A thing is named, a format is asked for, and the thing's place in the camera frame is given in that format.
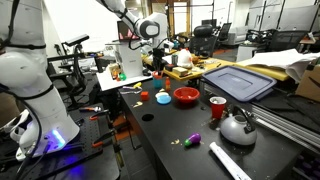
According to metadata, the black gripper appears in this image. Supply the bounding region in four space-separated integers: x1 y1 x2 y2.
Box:
153 48 165 71

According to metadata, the small orange cup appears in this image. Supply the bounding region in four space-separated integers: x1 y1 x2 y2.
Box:
152 71 163 79

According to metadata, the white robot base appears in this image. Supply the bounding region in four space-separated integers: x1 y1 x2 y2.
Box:
0 0 80 161

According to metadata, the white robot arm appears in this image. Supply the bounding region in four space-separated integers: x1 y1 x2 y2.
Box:
96 0 168 71

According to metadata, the teal plastic cup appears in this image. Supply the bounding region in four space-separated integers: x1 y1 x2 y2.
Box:
153 78 163 89

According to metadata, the orange cube block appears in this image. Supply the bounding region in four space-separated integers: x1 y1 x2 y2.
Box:
140 91 149 101

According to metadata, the red plastic cup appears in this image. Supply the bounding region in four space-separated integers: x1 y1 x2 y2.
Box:
209 96 227 119

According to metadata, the orange toy bottle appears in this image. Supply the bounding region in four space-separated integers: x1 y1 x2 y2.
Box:
165 77 171 92

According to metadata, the yellow toy banana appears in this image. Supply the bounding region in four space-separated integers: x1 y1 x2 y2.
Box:
133 82 142 88

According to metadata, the blue round plate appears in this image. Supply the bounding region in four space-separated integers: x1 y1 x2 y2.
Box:
157 95 172 105

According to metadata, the red bowl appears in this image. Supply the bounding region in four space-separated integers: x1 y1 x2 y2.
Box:
173 87 200 103

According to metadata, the cream paper scrap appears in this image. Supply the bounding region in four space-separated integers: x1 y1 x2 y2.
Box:
133 101 143 108

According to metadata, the black office chair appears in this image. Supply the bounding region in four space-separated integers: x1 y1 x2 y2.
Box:
189 25 213 57

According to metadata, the blue storage bin lid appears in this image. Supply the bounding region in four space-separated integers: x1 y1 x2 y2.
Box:
202 66 276 102

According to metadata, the purple toy eggplant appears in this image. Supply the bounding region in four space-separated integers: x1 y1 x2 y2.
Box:
184 133 201 147

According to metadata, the grey kettle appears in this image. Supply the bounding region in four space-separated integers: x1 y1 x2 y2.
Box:
220 106 257 146

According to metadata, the white rolled paper tube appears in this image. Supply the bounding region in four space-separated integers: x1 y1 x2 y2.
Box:
209 142 252 180

